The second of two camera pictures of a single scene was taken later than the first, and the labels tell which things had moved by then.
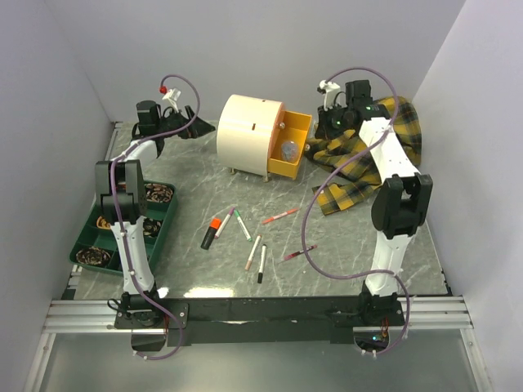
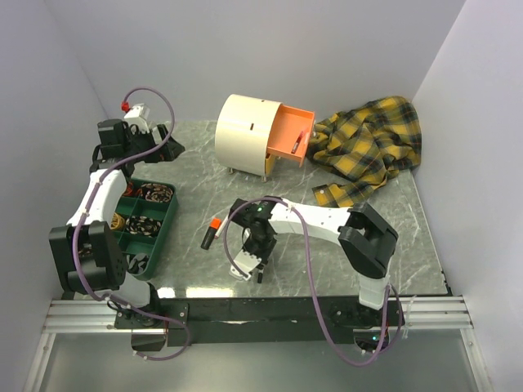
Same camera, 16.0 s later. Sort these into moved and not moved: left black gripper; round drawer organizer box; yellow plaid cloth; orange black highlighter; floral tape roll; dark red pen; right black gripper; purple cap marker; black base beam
Moved: round drawer organizer box; left black gripper; right black gripper; dark red pen
Not moved: orange black highlighter; black base beam; yellow plaid cloth; floral tape roll; purple cap marker
